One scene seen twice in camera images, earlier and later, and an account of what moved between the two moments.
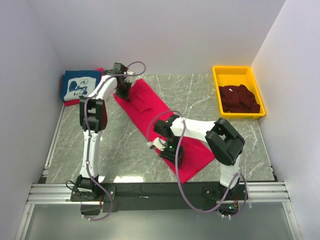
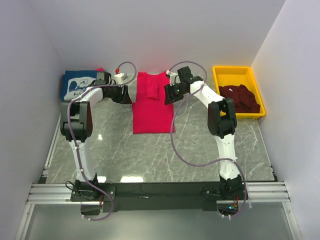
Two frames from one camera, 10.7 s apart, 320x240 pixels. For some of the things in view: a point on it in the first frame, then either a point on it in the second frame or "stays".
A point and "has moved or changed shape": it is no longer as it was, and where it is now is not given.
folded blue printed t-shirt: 77,83 stays
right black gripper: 171,156 to 169,99
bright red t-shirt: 144,108 has moved or changed shape
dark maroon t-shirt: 238,99 stays
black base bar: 157,197 stays
